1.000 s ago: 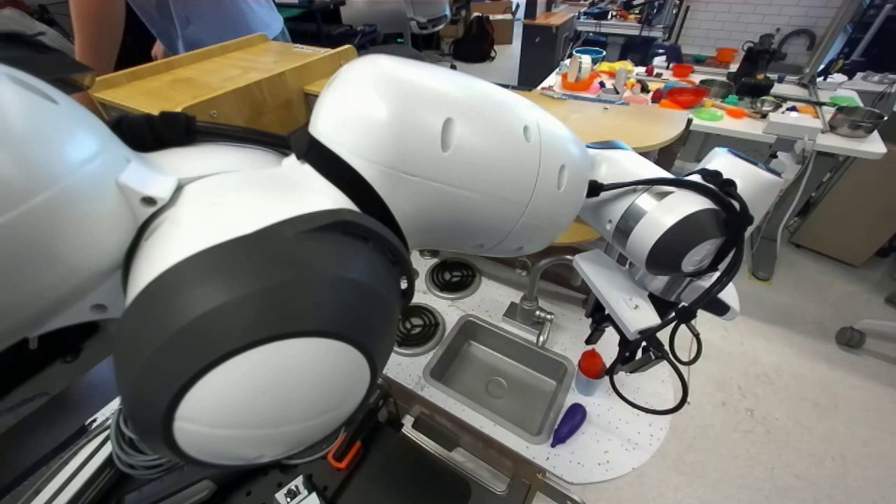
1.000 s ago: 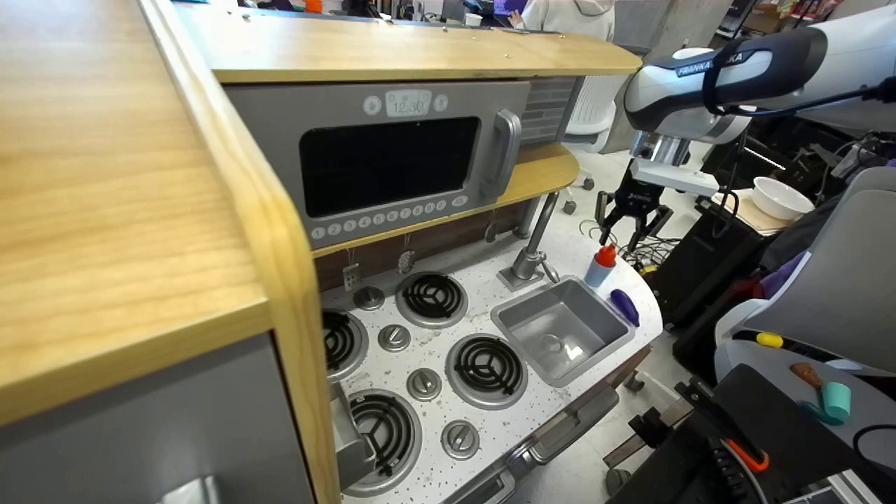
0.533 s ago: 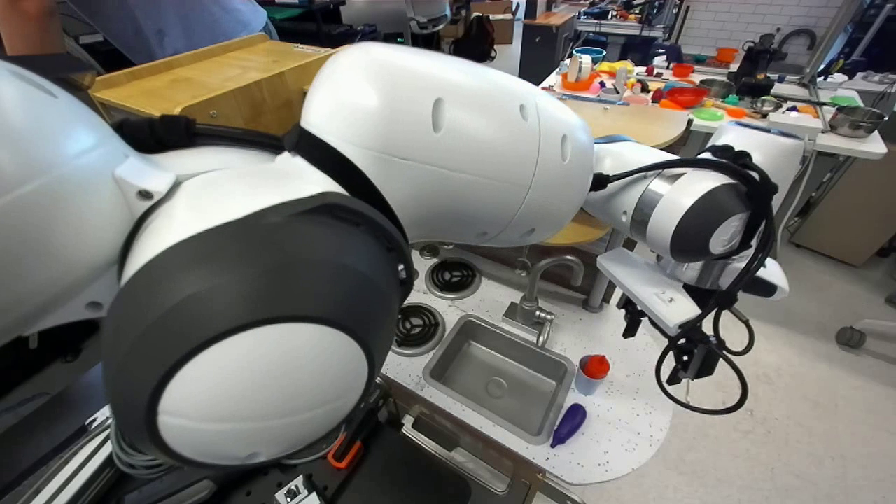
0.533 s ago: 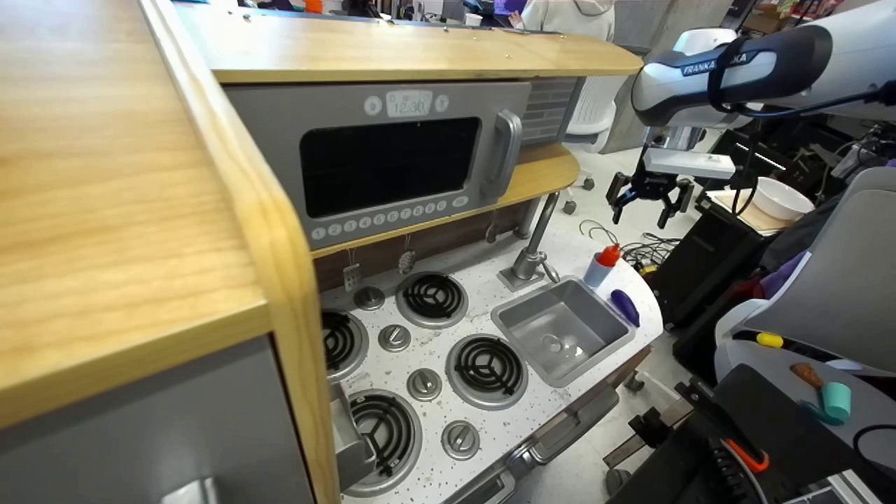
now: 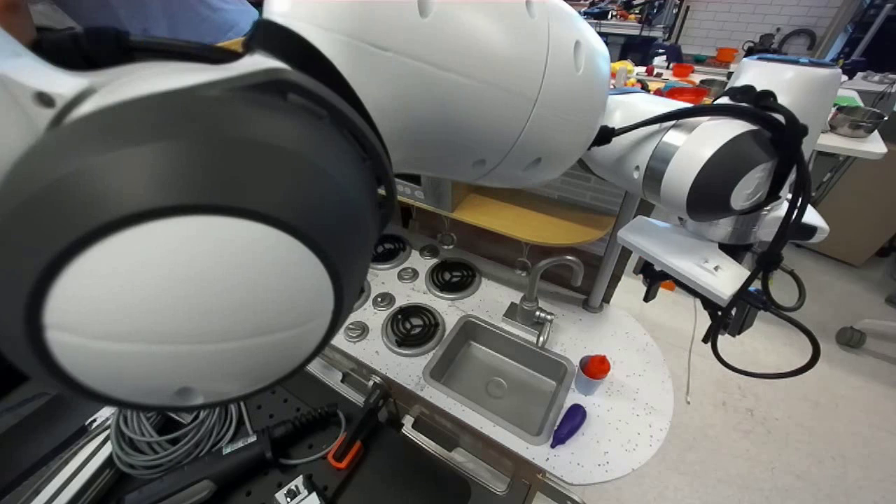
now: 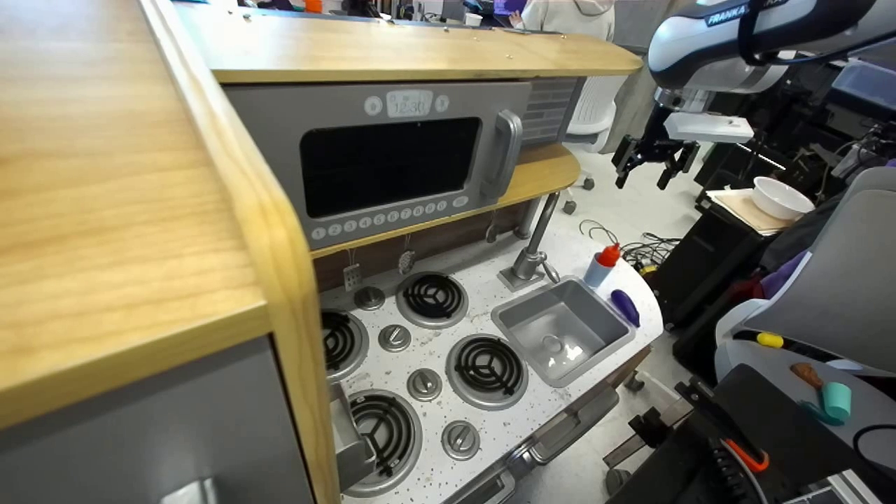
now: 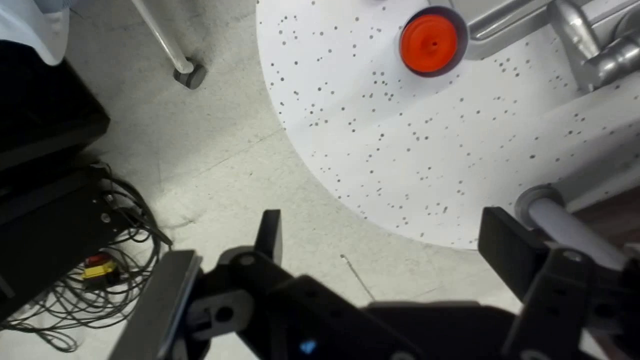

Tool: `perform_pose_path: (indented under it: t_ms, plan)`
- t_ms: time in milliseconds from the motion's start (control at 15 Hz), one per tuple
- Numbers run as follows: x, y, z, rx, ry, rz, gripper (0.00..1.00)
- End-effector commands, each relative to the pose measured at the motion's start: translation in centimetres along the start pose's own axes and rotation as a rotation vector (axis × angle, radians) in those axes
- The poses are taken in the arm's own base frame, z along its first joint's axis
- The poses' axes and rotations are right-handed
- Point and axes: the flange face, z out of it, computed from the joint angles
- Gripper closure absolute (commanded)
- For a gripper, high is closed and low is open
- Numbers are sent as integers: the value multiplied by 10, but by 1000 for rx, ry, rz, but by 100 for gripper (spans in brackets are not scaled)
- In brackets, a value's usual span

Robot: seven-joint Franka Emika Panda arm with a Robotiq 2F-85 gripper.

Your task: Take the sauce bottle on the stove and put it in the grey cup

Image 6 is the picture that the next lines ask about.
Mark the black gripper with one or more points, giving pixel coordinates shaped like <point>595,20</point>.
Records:
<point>661,148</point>

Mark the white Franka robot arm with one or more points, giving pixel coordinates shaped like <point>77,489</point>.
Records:
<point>710,45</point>

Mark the small bluish grey cup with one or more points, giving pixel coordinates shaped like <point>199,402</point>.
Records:
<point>598,275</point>

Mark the black coil stove burner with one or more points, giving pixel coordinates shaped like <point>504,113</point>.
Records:
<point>486,372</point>
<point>433,297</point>
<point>340,344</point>
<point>396,437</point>

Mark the grey round stove knob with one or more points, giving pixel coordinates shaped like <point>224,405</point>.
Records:
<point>461,442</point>
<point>396,338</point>
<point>370,297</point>
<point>424,386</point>

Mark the wooden board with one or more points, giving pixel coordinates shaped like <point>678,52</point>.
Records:
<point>738,211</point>

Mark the black stand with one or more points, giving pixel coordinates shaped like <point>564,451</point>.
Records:
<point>710,269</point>

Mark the white bowl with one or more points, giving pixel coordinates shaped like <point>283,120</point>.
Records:
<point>783,198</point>

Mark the purple toy eggplant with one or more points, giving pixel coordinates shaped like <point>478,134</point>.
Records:
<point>626,310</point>

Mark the grey toy faucet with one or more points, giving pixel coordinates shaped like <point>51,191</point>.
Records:
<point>534,262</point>

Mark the purple cloth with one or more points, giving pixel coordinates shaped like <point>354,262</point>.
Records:
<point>786,275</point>

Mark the grey toy sink basin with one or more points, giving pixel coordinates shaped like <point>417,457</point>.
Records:
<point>560,325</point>

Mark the black tool with yellow band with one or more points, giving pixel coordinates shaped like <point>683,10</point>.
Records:
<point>770,344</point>

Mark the grey padded chair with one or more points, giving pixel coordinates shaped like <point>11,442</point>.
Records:
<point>840,281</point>

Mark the grey toy microwave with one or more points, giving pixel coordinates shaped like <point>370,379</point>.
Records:
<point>394,169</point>

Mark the teal roll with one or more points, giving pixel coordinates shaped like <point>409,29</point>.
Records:
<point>836,405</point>

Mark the black orange bar clamp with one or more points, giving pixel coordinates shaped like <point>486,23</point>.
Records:
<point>746,457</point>

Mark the wooden toy kitchen unit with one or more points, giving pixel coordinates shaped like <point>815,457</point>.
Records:
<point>94,187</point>

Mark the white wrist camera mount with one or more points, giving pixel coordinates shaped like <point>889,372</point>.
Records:
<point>710,128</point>

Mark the grey slanted post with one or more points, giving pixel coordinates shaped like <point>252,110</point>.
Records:
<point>634,94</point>

